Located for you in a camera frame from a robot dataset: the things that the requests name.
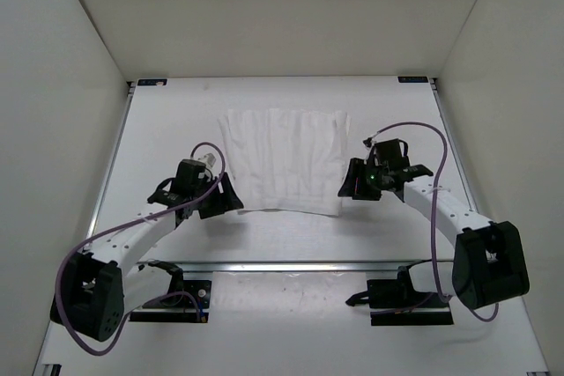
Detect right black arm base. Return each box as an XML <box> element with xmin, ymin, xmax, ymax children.
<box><xmin>345</xmin><ymin>266</ymin><xmax>454</xmax><ymax>327</ymax></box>

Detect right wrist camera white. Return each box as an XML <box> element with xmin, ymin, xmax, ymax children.
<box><xmin>362</xmin><ymin>133</ymin><xmax>382</xmax><ymax>164</ymax></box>

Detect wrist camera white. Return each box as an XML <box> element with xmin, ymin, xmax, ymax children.
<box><xmin>362</xmin><ymin>133</ymin><xmax>382</xmax><ymax>164</ymax></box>
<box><xmin>197</xmin><ymin>153</ymin><xmax>217</xmax><ymax>173</ymax></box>

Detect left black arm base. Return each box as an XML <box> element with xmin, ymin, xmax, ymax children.
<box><xmin>129</xmin><ymin>261</ymin><xmax>212</xmax><ymax>324</ymax></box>

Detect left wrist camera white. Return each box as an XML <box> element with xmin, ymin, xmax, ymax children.
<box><xmin>197</xmin><ymin>153</ymin><xmax>217</xmax><ymax>173</ymax></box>

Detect right blue corner label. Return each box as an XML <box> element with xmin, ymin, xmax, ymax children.
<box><xmin>397</xmin><ymin>76</ymin><xmax>428</xmax><ymax>84</ymax></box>

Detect blue corner label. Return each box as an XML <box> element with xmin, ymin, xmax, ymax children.
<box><xmin>397</xmin><ymin>76</ymin><xmax>428</xmax><ymax>84</ymax></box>
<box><xmin>137</xmin><ymin>78</ymin><xmax>167</xmax><ymax>86</ymax></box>

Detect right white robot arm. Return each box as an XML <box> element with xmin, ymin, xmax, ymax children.
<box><xmin>338</xmin><ymin>139</ymin><xmax>530</xmax><ymax>310</ymax></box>

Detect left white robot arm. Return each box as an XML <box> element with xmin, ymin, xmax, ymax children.
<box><xmin>50</xmin><ymin>153</ymin><xmax>243</xmax><ymax>342</ymax></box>

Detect aluminium front rail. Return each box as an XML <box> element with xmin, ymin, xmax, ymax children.
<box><xmin>131</xmin><ymin>260</ymin><xmax>459</xmax><ymax>275</ymax></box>

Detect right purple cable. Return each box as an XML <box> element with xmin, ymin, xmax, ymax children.
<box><xmin>365</xmin><ymin>122</ymin><xmax>501</xmax><ymax>321</ymax></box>

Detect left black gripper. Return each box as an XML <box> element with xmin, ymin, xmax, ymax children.
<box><xmin>193</xmin><ymin>170</ymin><xmax>244</xmax><ymax>218</ymax></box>

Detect white pleated skirt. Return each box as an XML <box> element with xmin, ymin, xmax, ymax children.
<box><xmin>218</xmin><ymin>108</ymin><xmax>351</xmax><ymax>217</ymax></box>

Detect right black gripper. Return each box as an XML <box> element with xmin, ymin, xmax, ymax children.
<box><xmin>338</xmin><ymin>159</ymin><xmax>388</xmax><ymax>202</ymax></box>

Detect purple cable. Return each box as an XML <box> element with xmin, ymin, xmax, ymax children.
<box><xmin>56</xmin><ymin>142</ymin><xmax>228</xmax><ymax>356</ymax></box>
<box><xmin>365</xmin><ymin>122</ymin><xmax>501</xmax><ymax>321</ymax></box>

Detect left blue corner label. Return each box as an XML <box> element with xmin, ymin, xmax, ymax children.
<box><xmin>137</xmin><ymin>78</ymin><xmax>167</xmax><ymax>86</ymax></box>

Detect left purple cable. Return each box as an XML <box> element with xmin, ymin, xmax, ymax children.
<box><xmin>56</xmin><ymin>142</ymin><xmax>228</xmax><ymax>356</ymax></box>

